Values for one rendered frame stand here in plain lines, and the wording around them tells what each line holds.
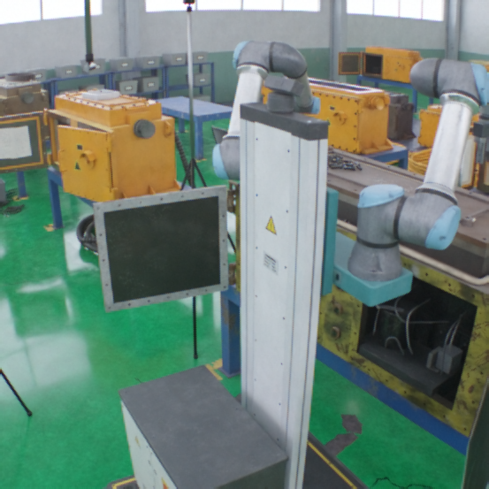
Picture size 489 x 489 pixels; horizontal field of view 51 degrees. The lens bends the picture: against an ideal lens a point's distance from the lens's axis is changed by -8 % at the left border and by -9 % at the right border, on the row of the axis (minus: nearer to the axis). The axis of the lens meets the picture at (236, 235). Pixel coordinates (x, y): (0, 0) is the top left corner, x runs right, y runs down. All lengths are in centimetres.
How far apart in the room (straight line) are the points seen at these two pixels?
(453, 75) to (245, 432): 121
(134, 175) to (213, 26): 851
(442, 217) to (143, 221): 161
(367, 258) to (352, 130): 428
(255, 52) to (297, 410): 122
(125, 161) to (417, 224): 318
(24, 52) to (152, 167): 669
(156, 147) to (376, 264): 314
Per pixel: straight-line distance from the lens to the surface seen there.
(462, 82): 152
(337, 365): 250
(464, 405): 206
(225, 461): 166
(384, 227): 140
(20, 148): 549
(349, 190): 221
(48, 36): 1086
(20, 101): 694
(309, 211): 140
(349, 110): 566
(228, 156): 181
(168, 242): 268
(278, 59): 197
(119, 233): 261
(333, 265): 153
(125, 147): 424
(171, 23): 1197
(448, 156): 143
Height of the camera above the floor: 204
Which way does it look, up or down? 23 degrees down
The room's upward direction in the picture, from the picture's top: 1 degrees counter-clockwise
